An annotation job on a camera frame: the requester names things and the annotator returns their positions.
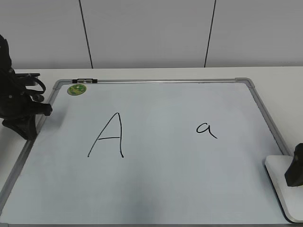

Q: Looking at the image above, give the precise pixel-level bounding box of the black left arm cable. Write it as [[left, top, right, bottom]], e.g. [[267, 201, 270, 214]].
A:
[[23, 77, 47, 103]]

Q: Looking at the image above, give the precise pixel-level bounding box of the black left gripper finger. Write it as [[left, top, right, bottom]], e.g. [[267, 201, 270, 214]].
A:
[[2, 114, 37, 140]]

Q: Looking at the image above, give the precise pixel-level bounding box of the green round magnet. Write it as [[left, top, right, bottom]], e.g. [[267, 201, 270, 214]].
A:
[[67, 84, 87, 96]]

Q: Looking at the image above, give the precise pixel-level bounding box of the white whiteboard eraser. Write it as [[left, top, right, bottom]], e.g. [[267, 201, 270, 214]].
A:
[[265, 155, 303, 223]]

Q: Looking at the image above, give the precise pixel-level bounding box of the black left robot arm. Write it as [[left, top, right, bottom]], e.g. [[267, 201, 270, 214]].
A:
[[0, 36, 53, 140]]

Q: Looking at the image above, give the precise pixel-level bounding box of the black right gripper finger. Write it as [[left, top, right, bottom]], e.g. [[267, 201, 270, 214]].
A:
[[285, 143, 303, 187]]

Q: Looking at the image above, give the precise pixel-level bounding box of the whiteboard with grey frame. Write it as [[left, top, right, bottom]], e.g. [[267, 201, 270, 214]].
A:
[[0, 78, 302, 226]]

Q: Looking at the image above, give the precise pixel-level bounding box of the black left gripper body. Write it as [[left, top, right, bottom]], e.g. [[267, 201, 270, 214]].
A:
[[0, 69, 53, 118]]

